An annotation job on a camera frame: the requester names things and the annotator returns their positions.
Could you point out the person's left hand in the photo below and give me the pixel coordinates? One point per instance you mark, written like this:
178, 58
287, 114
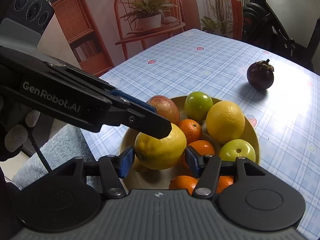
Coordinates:
16, 136

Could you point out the small tangerine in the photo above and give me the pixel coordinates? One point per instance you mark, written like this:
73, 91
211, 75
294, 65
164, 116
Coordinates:
203, 147
183, 183
191, 130
223, 182

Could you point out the large green round fruit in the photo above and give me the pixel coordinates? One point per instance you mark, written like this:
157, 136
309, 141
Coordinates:
198, 105

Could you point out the yellow lemon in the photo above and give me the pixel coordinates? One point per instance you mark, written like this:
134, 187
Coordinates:
160, 150

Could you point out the yellow bowl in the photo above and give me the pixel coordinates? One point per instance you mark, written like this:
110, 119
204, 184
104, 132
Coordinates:
155, 180

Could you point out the red apple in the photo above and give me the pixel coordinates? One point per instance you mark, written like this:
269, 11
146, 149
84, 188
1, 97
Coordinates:
165, 110

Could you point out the small yellow-green round fruit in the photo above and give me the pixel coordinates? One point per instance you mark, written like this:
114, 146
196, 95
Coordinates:
235, 150

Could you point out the black exercise bike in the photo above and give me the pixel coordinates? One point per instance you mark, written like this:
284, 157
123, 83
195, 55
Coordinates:
265, 17

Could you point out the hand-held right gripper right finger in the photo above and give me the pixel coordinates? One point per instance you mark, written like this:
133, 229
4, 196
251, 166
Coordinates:
192, 161

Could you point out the dark purple mangosteen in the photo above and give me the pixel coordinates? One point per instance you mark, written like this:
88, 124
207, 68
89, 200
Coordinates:
260, 76

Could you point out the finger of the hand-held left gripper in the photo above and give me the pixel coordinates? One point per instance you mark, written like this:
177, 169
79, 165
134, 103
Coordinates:
150, 127
136, 101

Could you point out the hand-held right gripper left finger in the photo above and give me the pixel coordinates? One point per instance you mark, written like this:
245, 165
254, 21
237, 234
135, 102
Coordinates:
126, 162

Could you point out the large yellow orange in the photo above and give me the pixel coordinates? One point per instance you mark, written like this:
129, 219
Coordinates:
225, 121

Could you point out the blue checkered tablecloth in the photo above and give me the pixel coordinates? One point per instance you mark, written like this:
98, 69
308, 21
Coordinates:
200, 65

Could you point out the grey fluffy rug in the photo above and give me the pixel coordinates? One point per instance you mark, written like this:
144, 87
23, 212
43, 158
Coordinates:
60, 150

